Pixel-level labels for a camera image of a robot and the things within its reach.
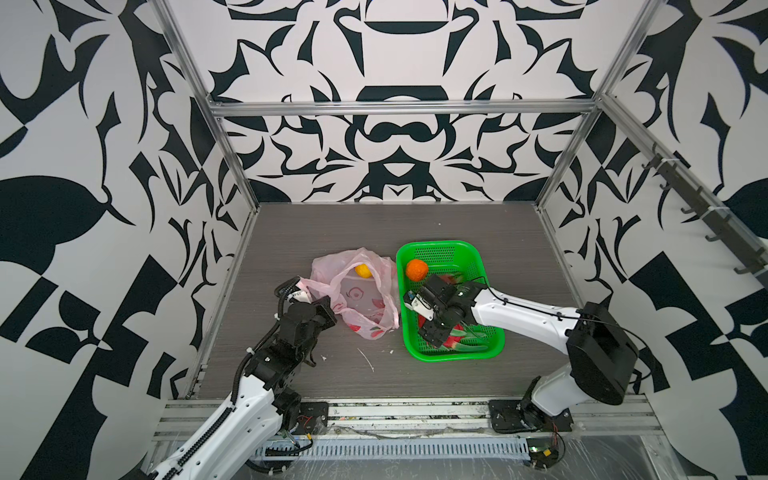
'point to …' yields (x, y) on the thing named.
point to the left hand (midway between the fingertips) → (328, 293)
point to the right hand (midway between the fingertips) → (430, 320)
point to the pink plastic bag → (362, 288)
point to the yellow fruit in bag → (363, 270)
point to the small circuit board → (543, 451)
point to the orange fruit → (416, 270)
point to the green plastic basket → (460, 258)
